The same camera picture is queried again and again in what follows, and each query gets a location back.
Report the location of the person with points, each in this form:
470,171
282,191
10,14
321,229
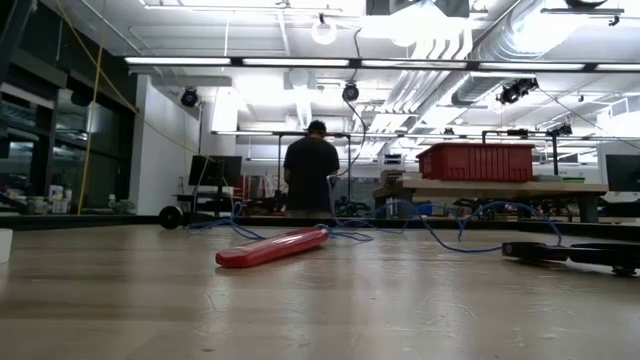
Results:
310,170

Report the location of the black ceiling spotlight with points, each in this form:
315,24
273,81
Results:
189,98
350,92

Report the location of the black monitor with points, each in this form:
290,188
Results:
624,172
215,171

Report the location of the blue bin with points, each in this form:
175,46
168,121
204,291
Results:
423,209

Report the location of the long ceiling light bar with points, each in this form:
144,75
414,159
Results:
300,62

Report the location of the white round ceiling lamp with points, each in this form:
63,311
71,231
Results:
324,31

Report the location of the red ribbed crate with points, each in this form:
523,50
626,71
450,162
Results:
475,162

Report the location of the wooden-top table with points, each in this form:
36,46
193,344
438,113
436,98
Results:
500,189

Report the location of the black pole-mounted device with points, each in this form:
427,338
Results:
561,130

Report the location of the green box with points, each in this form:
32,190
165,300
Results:
573,179

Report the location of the white container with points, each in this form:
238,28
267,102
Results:
56,200

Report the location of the white tape roll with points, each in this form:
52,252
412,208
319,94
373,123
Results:
5,245

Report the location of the black ceiling camera cluster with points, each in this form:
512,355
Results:
515,91

